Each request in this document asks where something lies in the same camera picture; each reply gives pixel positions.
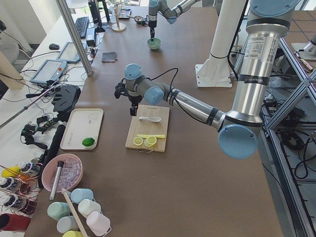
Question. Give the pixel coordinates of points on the green lime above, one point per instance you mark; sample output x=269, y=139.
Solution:
x=88, y=142

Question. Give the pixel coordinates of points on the yellow plastic knife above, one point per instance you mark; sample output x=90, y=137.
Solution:
x=161, y=136

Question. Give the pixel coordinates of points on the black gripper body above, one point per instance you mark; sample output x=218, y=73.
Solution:
x=152, y=22
x=135, y=99

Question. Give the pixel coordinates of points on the single lemon slice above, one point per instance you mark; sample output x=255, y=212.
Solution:
x=138, y=141

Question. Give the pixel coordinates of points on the pink ice bowl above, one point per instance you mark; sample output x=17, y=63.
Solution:
x=71, y=173

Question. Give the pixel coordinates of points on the beige rabbit tray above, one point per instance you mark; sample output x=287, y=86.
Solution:
x=83, y=123

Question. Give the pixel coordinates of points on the metal scoop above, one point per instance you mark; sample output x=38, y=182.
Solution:
x=139, y=20

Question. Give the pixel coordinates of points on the wooden cutting board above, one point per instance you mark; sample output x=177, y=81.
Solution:
x=148, y=127

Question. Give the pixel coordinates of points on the teach pendant tablet far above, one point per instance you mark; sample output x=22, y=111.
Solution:
x=69, y=53

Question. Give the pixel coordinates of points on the aluminium frame post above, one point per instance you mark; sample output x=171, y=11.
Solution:
x=66, y=14

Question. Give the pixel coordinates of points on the teach pendant tablet near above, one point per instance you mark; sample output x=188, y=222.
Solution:
x=49, y=70

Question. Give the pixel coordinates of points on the white pastel cup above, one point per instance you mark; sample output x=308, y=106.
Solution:
x=86, y=206

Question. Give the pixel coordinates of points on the white ceramic spoon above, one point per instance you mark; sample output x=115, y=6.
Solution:
x=151, y=119

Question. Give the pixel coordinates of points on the grey folded cloth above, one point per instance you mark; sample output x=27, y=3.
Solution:
x=109, y=57

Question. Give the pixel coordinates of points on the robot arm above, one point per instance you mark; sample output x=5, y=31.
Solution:
x=268, y=21
x=161, y=6

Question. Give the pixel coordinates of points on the pink pastel cup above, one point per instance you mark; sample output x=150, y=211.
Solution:
x=98, y=223

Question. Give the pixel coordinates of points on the green pastel cup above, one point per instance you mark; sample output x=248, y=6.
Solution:
x=57, y=210

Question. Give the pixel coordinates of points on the light blue pastel cup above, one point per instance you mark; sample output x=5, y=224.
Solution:
x=67, y=223

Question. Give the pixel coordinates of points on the metal muddler tube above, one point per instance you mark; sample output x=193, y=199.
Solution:
x=53, y=191

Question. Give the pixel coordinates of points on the yellow pastel cup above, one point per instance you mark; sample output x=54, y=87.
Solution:
x=72, y=233

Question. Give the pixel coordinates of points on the teach pendant tablet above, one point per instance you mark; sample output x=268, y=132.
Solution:
x=49, y=70
x=69, y=53

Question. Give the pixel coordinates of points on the wooden mug tree stand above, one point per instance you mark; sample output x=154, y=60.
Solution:
x=118, y=7

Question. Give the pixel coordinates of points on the black computer mouse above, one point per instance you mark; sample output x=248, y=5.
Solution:
x=54, y=46

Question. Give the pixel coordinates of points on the black keyboard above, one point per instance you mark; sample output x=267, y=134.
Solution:
x=81, y=25

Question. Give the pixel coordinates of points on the mint green bowl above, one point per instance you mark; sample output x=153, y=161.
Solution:
x=154, y=45

